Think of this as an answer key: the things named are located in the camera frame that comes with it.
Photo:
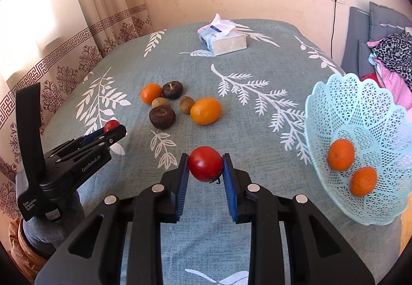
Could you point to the large grey cushion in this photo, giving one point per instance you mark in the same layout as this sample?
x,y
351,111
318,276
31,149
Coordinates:
x,y
352,46

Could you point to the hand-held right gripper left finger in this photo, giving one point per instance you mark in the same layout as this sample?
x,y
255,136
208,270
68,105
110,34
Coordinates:
x,y
182,190

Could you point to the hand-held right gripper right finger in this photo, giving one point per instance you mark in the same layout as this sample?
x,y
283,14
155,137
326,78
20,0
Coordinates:
x,y
229,191

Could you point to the small grey pillow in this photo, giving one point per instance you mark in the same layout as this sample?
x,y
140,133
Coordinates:
x,y
365,59

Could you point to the white blue tissue pack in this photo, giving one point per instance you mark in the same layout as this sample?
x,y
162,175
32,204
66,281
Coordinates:
x,y
225,43

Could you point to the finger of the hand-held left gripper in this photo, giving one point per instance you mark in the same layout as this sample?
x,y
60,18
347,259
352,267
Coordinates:
x,y
116,136
91,139

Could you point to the leopard print cloth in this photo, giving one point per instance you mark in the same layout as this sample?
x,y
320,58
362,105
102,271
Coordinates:
x,y
396,50

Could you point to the small red tomato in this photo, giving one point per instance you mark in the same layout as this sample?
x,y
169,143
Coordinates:
x,y
111,125

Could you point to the red cloth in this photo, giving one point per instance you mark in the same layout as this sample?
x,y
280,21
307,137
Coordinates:
x,y
368,77

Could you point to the teal leaf-print tablecloth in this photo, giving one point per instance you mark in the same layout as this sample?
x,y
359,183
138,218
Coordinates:
x,y
180,69

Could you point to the large red tomato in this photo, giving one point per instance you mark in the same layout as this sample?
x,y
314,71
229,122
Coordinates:
x,y
204,162

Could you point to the light blue plastic basket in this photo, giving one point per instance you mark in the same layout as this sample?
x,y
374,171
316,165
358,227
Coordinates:
x,y
354,101

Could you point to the grey cushion with white trim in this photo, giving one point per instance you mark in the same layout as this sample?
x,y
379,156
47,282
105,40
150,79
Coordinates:
x,y
384,22

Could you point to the small mandarin orange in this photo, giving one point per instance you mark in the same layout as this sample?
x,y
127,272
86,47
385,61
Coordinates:
x,y
151,93
363,181
341,154

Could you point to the pile of clothes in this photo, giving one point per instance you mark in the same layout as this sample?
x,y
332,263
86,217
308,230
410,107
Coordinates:
x,y
396,85

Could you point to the small tan round fruit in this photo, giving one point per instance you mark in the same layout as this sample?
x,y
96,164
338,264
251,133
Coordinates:
x,y
186,104
160,102

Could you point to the large orange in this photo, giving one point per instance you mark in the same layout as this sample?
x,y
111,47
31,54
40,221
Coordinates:
x,y
206,111

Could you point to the person's left forearm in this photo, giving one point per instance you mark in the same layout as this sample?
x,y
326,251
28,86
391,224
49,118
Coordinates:
x,y
69,211

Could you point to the dark brown mangosteen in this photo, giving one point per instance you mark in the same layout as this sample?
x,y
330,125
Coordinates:
x,y
162,116
172,89

